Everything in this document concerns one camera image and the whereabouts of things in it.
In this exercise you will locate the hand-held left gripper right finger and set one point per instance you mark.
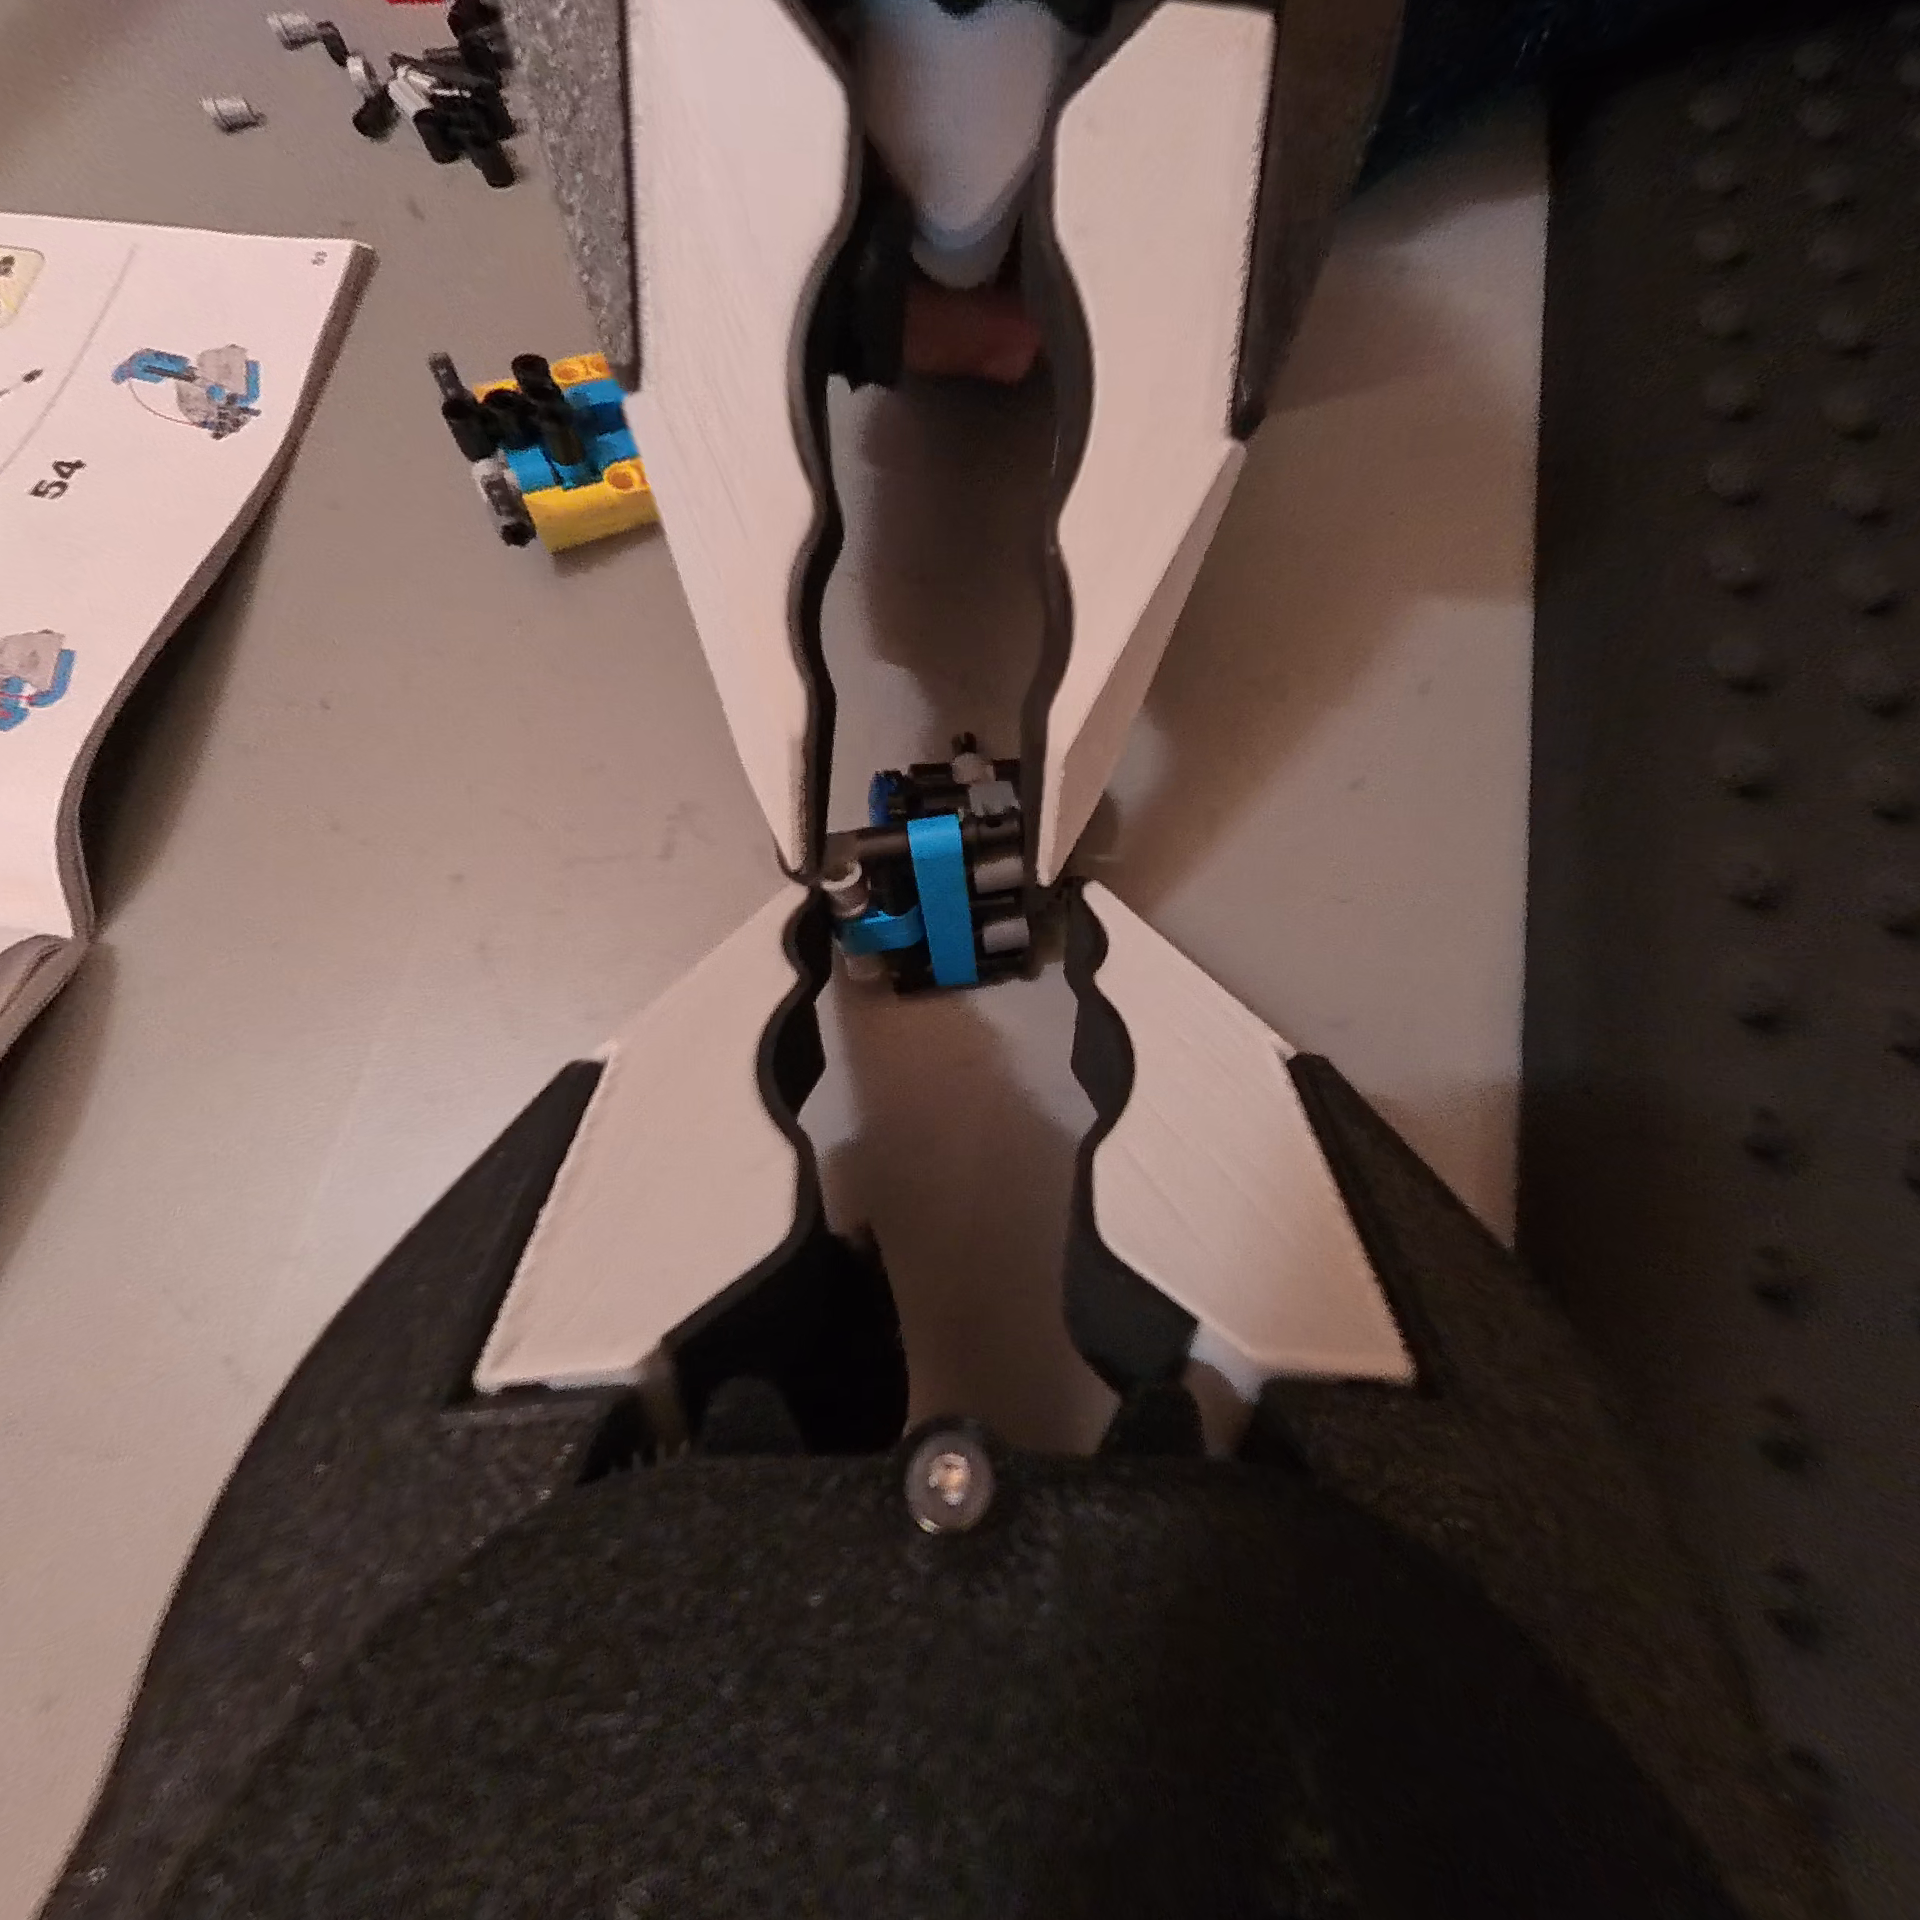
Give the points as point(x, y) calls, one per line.
point(1244, 1199)

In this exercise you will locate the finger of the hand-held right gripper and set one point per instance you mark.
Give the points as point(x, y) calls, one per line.
point(1156, 390)
point(721, 390)

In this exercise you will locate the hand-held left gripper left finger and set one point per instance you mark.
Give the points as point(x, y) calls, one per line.
point(661, 1199)

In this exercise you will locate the yellow blue brick assembly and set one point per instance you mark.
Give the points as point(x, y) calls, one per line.
point(585, 480)

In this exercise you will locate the black blue brick assembly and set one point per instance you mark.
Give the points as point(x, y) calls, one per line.
point(946, 887)

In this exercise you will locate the grey desk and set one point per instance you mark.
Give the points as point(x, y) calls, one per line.
point(360, 901)

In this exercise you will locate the person's right hand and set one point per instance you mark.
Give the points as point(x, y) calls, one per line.
point(969, 338)

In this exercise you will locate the pile of loose brick parts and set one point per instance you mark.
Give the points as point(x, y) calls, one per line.
point(452, 105)

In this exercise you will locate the building instruction booklet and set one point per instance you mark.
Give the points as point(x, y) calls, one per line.
point(122, 452)

